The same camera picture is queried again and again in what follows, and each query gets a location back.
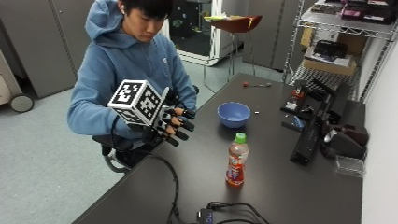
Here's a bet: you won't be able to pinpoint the white cube with black markers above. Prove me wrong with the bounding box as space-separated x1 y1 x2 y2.
105 78 170 127

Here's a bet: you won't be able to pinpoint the blue bowl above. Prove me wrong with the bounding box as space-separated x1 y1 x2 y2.
217 102 251 129

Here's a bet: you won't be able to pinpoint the black office chair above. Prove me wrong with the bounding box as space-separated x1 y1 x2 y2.
90 133 166 174

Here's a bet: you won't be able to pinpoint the orange drink bottle green cap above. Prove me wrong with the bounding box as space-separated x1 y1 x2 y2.
225 132 250 188

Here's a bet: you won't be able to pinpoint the the person in blue hoodie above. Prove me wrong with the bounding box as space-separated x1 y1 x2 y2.
66 0 199 169

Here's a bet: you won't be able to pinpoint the small black hub box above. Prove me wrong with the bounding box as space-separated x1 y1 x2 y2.
195 207 217 224

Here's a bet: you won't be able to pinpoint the white framed glass cabinet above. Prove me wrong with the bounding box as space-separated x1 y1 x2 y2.
161 0 227 67

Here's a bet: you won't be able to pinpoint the black block with red part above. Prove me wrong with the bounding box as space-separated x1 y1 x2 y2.
279 86 311 115

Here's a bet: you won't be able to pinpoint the small blue and black device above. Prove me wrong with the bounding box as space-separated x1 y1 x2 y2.
281 114 309 133

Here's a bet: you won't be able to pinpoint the brown bar stool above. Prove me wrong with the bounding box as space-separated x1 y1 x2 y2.
201 14 263 94

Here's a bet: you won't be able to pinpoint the long black bar device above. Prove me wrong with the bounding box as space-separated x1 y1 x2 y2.
289 92 333 166

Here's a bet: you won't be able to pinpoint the yellow item on stool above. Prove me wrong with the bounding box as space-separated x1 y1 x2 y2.
203 13 234 22

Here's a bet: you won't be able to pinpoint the grey tall locker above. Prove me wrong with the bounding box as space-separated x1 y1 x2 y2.
242 0 310 71

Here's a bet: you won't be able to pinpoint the cardboard box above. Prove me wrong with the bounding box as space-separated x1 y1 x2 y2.
302 46 358 77

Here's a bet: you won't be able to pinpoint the white cart with wheel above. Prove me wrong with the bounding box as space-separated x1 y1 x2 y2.
0 49 36 114

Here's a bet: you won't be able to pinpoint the grey metal cabinet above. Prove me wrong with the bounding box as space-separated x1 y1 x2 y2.
0 0 97 99

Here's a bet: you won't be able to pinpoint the black pouch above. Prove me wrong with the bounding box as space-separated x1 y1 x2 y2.
313 39 350 62

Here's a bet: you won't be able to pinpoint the clear plastic box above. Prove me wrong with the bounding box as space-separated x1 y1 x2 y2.
334 154 367 178

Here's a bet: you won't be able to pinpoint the dark boxes with pink labels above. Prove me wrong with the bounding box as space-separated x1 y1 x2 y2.
310 0 398 25

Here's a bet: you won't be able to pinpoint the black glove cable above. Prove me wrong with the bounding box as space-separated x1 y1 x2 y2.
108 115 185 224

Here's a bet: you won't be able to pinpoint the red handled screwdriver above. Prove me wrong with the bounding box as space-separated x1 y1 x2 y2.
241 81 274 89

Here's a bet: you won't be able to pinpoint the black looped cable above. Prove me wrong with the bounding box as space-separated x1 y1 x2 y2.
205 201 271 224

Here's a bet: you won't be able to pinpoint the black rounded device silver ring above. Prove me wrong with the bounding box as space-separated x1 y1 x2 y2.
319 124 370 161

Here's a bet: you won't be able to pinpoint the metal wire shelf rack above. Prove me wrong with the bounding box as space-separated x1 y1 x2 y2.
282 0 398 105

